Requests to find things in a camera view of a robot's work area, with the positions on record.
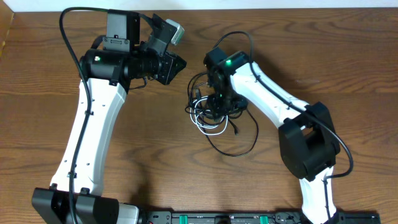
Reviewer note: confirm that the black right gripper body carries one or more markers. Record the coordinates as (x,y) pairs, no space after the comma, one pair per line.
(225,102)

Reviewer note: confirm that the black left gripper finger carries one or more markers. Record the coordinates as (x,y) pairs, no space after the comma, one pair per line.
(178,68)
(179,60)

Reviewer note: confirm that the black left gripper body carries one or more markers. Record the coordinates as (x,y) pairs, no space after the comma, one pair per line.
(165,68)

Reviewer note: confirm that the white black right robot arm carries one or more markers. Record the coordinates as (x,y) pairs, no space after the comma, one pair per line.
(307,139)

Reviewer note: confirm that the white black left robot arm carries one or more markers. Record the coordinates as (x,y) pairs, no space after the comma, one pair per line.
(133,47)

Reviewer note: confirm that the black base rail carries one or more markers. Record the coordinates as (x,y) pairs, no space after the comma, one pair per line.
(281,217)

